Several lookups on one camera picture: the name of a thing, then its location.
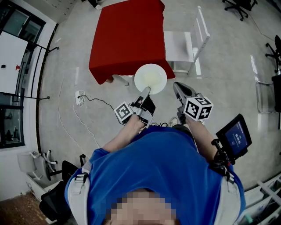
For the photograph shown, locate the white plate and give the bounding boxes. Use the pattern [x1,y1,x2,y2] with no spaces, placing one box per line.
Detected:
[134,63,168,95]

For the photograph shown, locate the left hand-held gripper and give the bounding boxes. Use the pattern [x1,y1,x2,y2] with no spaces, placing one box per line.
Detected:
[114,87,156,129]

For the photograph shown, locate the grey harness shoulder strap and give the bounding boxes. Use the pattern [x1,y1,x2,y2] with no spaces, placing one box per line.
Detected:
[220,173,242,225]
[67,160,92,225]

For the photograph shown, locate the black power cable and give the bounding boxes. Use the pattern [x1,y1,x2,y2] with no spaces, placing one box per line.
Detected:
[78,94,116,112]

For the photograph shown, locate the person's right forearm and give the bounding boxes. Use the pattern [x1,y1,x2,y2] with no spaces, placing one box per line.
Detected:
[185,115,218,163]

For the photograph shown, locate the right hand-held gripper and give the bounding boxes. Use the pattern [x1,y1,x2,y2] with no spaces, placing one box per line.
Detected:
[173,82,214,125]

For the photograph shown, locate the white shelf unit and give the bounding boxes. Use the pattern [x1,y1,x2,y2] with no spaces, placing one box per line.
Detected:
[238,173,281,225]

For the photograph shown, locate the person's blue shirt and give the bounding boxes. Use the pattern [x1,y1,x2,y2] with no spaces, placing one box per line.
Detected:
[64,125,246,225]

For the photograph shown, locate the black framed glass partition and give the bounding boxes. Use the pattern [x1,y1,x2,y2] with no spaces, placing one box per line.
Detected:
[0,0,47,149]

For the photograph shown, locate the whiteboard on black stand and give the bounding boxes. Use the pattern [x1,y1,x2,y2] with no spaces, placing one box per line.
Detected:
[0,30,60,101]

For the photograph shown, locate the overturned white office chair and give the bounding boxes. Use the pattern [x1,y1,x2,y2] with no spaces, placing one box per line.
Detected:
[17,150,59,181]

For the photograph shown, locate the person's left forearm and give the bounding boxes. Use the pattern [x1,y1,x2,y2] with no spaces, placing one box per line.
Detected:
[102,114,147,152]

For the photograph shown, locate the person's face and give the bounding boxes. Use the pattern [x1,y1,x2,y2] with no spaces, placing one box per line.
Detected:
[101,188,178,225]

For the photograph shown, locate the white low shelf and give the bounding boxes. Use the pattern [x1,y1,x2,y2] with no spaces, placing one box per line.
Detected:
[25,171,66,200]

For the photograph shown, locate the black small monitor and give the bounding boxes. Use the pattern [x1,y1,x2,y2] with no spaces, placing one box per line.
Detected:
[216,113,252,162]

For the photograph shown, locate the person's dark trousers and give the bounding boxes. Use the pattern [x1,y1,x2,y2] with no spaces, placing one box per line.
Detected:
[172,124,195,141]

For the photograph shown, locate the black office chair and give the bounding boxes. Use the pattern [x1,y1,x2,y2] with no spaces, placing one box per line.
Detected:
[39,160,88,223]
[265,35,281,75]
[222,0,259,22]
[271,74,281,130]

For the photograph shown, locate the red cloth covered table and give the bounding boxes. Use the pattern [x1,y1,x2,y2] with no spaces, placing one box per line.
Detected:
[89,0,176,87]

